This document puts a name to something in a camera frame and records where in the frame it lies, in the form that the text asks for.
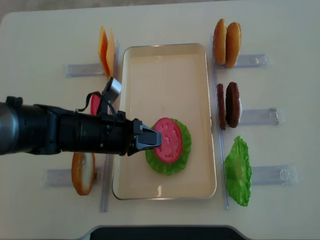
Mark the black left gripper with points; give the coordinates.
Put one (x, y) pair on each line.
(128, 136)

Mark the brown meat patty near pusher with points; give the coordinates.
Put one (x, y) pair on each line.
(232, 104)

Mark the orange cheese slice outer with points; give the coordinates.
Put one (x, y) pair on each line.
(102, 51)

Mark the red tomato slice in rack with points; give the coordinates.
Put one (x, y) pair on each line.
(94, 104)

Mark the white pusher block at patties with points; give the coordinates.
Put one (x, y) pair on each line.
(240, 111)

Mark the long clear right side rail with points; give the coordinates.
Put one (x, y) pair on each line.
(221, 154)

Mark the red tomato slice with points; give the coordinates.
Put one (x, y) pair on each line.
(171, 140)
(94, 104)

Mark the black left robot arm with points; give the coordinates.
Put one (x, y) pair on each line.
(48, 130)

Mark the brown meat patty behind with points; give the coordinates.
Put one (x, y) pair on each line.
(221, 106)

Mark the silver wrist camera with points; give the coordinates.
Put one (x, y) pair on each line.
(112, 90)

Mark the long clear rail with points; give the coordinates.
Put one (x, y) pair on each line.
(108, 110)
(221, 154)

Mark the clear rail under patties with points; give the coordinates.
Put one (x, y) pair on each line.
(257, 117)

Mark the green lettuce leaf on tray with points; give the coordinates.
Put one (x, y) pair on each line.
(168, 169)

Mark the cream rectangular tray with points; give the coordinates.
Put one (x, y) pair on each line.
(167, 81)

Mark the orange cheese slice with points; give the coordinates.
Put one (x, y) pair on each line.
(102, 51)
(111, 54)

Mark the long clear left side rail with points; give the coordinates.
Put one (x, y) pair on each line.
(108, 110)

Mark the orange cheese slice inner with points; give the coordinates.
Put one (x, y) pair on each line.
(111, 54)

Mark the green lettuce leaf in rack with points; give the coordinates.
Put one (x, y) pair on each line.
(238, 172)

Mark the bun slice nearer pusher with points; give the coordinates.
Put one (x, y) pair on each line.
(233, 44)

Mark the clear rail under buns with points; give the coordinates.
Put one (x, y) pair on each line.
(253, 61)

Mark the clear rail under cheese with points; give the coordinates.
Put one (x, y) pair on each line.
(83, 70)

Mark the dark base at bottom edge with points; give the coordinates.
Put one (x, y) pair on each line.
(165, 233)

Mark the clear rail under lettuce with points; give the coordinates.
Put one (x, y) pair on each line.
(285, 174)

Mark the bun slice behind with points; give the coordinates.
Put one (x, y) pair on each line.
(219, 42)

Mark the bread slice left rack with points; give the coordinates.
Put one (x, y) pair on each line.
(83, 172)

